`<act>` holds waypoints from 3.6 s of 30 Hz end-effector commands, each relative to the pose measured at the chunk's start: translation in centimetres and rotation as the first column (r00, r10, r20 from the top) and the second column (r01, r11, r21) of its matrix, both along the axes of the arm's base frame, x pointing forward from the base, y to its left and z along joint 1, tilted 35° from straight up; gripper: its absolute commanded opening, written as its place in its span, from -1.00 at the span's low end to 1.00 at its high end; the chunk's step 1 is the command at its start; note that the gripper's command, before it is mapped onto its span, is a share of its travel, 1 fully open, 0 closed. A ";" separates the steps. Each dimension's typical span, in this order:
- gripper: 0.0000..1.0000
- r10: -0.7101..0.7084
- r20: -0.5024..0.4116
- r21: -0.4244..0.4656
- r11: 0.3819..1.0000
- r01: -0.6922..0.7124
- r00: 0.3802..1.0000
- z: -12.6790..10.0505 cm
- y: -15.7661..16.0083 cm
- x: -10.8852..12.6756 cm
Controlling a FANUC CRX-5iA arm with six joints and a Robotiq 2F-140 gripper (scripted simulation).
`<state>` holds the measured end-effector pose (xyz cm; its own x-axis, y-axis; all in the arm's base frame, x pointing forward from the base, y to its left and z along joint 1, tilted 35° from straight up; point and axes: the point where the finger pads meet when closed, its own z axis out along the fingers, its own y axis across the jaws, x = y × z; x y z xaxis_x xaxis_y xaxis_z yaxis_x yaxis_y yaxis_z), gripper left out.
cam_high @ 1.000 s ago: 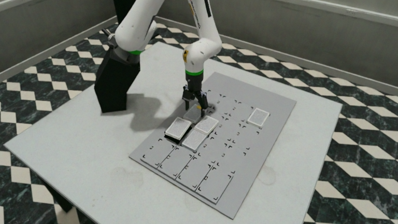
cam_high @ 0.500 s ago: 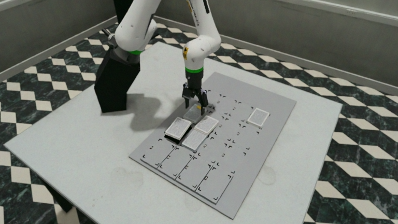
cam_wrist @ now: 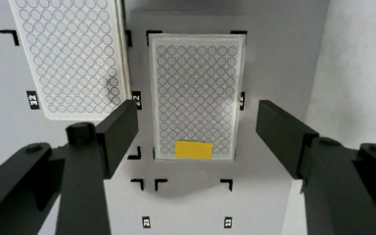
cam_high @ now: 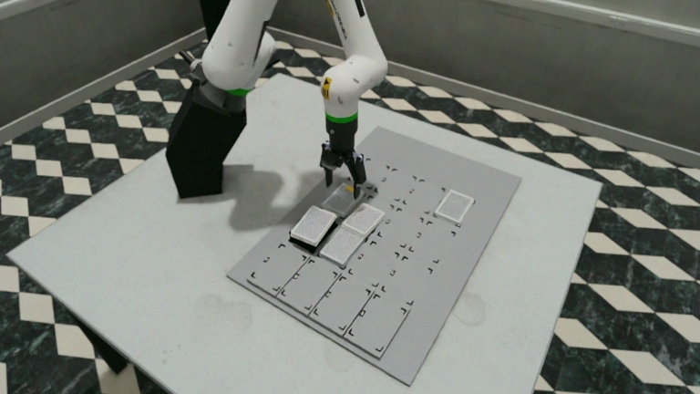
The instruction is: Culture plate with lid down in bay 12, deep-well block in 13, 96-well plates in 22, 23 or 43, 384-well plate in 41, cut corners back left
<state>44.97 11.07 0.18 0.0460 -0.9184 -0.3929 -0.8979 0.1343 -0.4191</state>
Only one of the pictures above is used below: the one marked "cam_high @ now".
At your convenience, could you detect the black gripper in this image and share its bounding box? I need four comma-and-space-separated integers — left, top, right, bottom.
319, 135, 366, 200

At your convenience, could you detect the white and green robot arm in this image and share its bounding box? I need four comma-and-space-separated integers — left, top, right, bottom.
179, 0, 387, 171

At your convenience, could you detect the clear plastic lid with yellow tape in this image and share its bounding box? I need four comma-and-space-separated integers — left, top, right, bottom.
321, 182, 365, 216

